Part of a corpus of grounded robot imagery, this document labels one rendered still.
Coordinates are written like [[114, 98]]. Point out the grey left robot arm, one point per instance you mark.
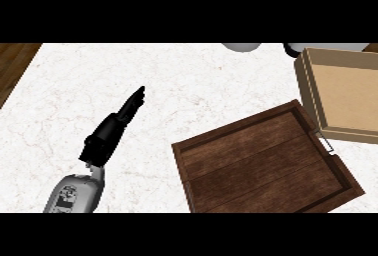
[[74, 195]]

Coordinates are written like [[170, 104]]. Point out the brown wooden tray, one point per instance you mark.
[[263, 160]]

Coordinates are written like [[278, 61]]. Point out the cardboard box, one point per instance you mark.
[[341, 96]]

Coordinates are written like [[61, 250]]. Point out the pale grey round object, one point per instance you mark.
[[241, 47]]

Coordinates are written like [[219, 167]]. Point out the brown wooden cabinet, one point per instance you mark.
[[13, 66]]

